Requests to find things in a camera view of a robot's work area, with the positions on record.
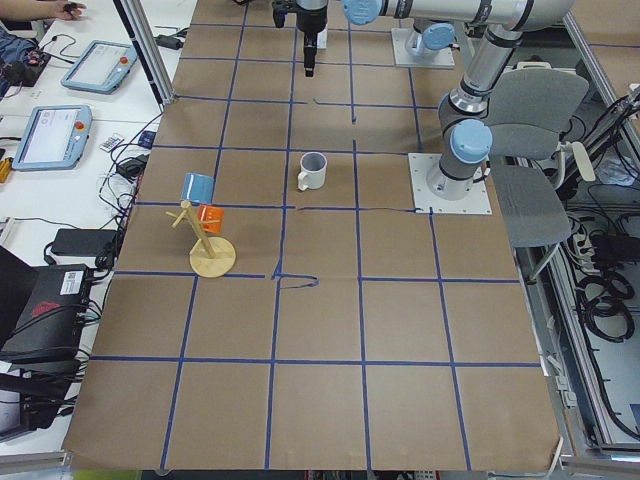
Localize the black power adapter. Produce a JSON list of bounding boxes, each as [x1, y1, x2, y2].
[[44, 229, 117, 270]]

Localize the aluminium frame post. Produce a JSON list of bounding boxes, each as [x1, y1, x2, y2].
[[113, 0, 175, 106]]

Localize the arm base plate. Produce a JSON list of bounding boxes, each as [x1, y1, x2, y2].
[[391, 28, 455, 70], [408, 153, 492, 215]]

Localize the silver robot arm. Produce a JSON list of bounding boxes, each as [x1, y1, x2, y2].
[[342, 1, 573, 201], [408, 18, 455, 57]]

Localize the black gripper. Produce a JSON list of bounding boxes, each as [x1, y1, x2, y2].
[[295, 0, 328, 77]]

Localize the white mug grey inside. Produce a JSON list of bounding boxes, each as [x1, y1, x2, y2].
[[297, 152, 328, 191]]

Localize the blue mug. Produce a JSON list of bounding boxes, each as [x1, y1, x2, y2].
[[181, 172, 214, 204]]

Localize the orange mug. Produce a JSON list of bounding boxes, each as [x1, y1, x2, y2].
[[197, 204, 224, 234]]

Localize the small remote control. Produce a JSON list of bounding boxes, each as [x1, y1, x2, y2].
[[99, 133, 125, 153]]

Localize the black computer box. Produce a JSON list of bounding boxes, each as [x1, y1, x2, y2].
[[1, 248, 91, 364]]

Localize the grey office chair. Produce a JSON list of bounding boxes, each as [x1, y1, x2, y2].
[[484, 67, 595, 282]]

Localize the lower blue teach pendant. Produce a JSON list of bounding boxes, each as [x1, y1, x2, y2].
[[12, 105, 93, 171]]

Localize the upper blue teach pendant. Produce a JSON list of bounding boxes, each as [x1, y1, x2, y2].
[[60, 40, 138, 94]]

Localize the person's hand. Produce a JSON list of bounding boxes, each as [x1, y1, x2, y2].
[[51, 1, 86, 21]]

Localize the blue teach pendant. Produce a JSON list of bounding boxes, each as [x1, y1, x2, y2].
[[12, 105, 93, 171], [60, 40, 138, 94]]

